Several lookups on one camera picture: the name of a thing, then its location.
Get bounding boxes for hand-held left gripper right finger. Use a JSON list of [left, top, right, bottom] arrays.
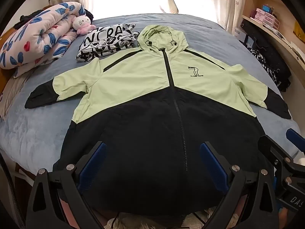
[[200, 141, 279, 229]]

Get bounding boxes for wooden bookshelf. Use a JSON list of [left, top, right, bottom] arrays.
[[241, 0, 305, 93]]

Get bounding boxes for floral pink quilt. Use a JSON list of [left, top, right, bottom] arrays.
[[0, 2, 92, 78]]

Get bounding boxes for green and black hooded jacket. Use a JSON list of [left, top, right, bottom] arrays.
[[24, 24, 291, 221]]

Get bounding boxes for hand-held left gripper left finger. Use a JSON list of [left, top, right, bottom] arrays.
[[25, 141, 108, 229]]

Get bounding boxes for orange wooden panel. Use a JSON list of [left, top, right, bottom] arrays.
[[0, 30, 16, 94]]

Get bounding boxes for black and white printed garment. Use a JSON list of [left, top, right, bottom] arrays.
[[76, 23, 141, 62]]

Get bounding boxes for blue bed sheet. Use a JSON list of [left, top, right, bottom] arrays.
[[0, 13, 301, 173]]

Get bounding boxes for white cat plush toy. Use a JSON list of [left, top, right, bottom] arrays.
[[72, 14, 96, 36]]

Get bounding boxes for stack of pink boxes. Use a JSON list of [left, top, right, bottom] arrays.
[[249, 8, 280, 29]]

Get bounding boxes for black and white patterned cloth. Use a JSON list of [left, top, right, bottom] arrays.
[[250, 48, 278, 84]]

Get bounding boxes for black bag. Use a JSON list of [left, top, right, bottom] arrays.
[[240, 19, 291, 91]]

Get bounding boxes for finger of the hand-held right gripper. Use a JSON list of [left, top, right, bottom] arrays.
[[258, 135, 301, 172], [285, 128, 305, 166]]

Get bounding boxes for white cardboard box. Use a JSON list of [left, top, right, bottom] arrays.
[[232, 26, 253, 48]]

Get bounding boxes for yellow packet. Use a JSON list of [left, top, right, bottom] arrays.
[[293, 21, 305, 39]]

